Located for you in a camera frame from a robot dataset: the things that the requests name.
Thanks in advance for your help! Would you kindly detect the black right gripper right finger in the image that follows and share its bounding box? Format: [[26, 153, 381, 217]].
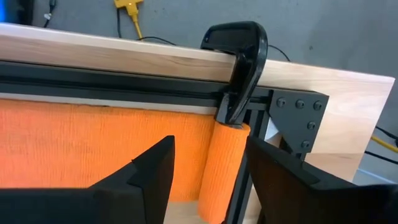
[[246, 136, 398, 224]]

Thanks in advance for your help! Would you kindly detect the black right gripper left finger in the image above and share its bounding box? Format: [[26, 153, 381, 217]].
[[0, 135, 176, 224]]

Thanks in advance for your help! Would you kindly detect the orange cloth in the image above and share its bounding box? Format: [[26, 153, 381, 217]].
[[0, 98, 251, 224]]

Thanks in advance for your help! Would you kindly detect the black plastic clamp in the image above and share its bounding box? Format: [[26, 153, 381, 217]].
[[200, 21, 269, 127]]

